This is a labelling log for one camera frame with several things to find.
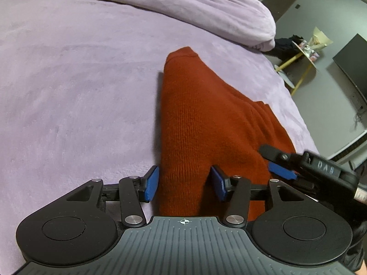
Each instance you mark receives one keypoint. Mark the black television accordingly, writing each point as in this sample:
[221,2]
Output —
[355,68]

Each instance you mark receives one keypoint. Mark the round yellow-legged side table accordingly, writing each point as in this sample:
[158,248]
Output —
[300,80]

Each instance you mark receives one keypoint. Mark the dark cloth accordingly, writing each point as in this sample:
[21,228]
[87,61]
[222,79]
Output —
[283,45]

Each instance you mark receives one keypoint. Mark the purple duvet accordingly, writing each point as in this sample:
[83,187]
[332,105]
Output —
[172,3]

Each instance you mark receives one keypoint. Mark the purple fleece bed blanket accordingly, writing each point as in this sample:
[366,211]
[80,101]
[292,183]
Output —
[71,91]

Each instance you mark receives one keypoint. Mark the pink packet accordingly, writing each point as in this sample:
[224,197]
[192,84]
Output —
[311,54]

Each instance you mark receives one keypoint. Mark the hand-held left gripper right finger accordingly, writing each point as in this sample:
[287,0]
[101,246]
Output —
[218,183]

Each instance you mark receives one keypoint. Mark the cream wrapped flower bouquet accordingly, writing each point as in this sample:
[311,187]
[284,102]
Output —
[319,37]

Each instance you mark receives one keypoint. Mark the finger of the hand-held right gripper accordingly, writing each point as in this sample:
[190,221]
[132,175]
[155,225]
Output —
[276,154]
[282,171]

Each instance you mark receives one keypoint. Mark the red knitted cardigan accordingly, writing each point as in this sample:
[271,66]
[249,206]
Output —
[200,120]

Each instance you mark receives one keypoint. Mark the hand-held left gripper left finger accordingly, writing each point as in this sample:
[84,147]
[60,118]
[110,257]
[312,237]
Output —
[152,183]

